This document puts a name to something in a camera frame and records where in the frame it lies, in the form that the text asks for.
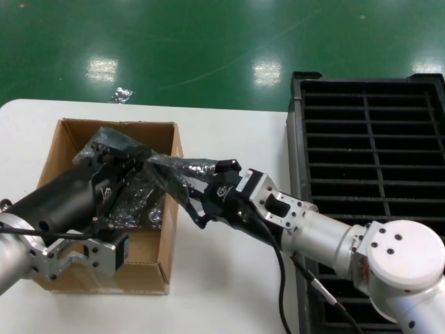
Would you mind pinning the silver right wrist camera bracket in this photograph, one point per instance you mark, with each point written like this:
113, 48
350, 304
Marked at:
295, 212

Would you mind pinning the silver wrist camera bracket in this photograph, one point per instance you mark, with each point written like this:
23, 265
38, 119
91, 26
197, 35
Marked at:
295, 212
101, 257

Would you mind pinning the brown cardboard box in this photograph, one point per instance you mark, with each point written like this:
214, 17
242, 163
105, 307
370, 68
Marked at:
73, 135

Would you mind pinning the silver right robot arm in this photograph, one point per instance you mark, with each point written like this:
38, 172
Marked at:
323, 229

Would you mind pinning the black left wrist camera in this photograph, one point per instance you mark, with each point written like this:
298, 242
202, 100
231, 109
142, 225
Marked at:
121, 250

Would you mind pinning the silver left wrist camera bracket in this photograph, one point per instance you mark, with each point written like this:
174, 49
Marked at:
101, 257

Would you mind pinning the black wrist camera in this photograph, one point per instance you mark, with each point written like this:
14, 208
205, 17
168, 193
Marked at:
250, 182
121, 250

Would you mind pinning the grey antistatic bag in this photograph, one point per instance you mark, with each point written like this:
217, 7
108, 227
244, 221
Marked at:
163, 167

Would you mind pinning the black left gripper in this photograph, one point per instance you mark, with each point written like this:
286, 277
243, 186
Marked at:
66, 202

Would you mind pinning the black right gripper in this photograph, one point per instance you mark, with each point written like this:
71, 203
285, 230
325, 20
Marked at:
222, 202

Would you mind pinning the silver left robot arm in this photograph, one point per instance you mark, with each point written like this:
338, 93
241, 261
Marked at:
14, 254

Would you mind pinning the black slotted plastic container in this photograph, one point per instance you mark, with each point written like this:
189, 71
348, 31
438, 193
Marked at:
295, 139

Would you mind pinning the graphics card with silver bracket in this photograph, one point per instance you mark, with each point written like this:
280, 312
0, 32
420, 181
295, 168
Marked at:
194, 174

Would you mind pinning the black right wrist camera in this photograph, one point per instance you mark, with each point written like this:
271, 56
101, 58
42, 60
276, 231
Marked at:
250, 182

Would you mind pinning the crumpled foil scrap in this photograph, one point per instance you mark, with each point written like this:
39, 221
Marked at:
122, 95

